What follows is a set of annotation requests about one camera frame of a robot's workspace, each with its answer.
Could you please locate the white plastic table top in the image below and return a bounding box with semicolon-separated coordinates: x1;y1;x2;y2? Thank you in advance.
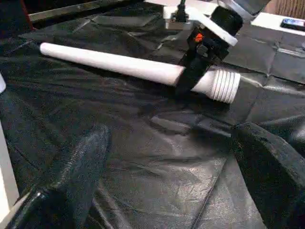
0;73;20;217

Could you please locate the small black device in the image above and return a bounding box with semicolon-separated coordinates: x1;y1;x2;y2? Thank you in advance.
280;19;305;29

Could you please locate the white plastic table leg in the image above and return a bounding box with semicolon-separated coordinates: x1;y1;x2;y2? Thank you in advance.
39;42;242;104

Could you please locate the dark metal pole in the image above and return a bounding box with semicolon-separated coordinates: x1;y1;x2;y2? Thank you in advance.
28;0;143;24

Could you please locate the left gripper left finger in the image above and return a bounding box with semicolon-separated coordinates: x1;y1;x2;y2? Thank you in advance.
6;125;112;229

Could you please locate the white flat board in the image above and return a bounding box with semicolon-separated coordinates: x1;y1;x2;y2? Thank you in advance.
250;11;305;36

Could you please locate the black mat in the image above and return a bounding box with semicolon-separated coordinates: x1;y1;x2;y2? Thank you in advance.
0;0;305;229

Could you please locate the black right camera cable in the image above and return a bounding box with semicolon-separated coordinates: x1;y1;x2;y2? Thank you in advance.
175;0;190;23

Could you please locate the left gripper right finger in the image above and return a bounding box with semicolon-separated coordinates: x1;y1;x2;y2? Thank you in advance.
231;122;305;229

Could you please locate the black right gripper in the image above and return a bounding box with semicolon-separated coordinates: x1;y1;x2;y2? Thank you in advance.
174;25;230;96

